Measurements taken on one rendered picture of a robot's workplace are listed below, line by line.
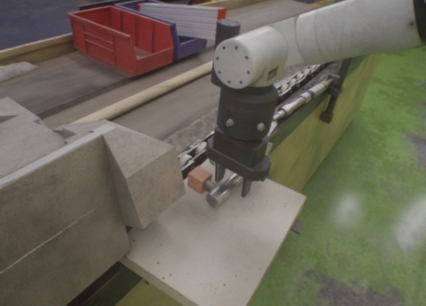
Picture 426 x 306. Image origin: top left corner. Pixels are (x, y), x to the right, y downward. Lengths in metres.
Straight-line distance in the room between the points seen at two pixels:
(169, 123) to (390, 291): 1.23
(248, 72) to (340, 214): 1.51
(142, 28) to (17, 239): 0.99
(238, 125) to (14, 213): 0.30
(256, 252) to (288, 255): 1.04
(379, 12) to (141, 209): 0.35
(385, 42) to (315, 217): 1.46
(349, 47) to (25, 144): 0.42
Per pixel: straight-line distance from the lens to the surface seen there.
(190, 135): 0.85
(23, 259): 0.40
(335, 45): 0.40
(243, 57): 0.41
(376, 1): 0.38
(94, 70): 1.18
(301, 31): 0.41
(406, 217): 2.06
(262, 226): 0.57
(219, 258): 0.52
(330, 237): 1.72
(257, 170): 0.53
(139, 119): 0.89
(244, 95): 0.46
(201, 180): 0.58
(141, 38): 1.27
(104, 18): 1.37
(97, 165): 0.40
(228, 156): 0.54
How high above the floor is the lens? 1.23
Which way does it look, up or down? 36 degrees down
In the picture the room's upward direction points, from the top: 7 degrees clockwise
